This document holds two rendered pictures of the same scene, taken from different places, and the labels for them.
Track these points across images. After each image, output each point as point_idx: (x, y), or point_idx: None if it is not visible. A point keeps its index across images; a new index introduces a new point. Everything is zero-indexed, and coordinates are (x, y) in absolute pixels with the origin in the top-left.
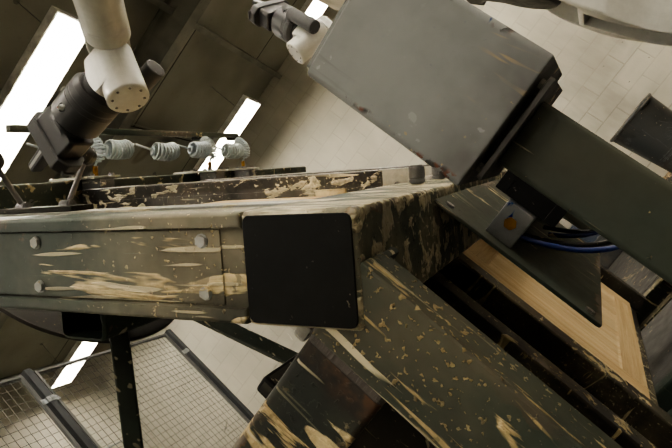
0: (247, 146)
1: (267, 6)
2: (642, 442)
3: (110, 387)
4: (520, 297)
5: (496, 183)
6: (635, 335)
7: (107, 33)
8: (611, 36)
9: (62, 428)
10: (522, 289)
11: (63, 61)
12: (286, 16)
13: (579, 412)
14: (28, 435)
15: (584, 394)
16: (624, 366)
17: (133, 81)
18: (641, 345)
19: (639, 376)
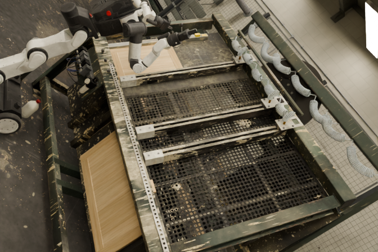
0: (287, 117)
1: (184, 31)
2: (77, 116)
3: None
4: (112, 133)
5: (101, 78)
6: (89, 207)
7: None
8: (68, 52)
9: (361, 190)
10: (115, 141)
11: None
12: (170, 34)
13: (74, 50)
14: (354, 173)
15: (87, 109)
16: (86, 162)
17: (142, 18)
18: (88, 215)
19: (83, 166)
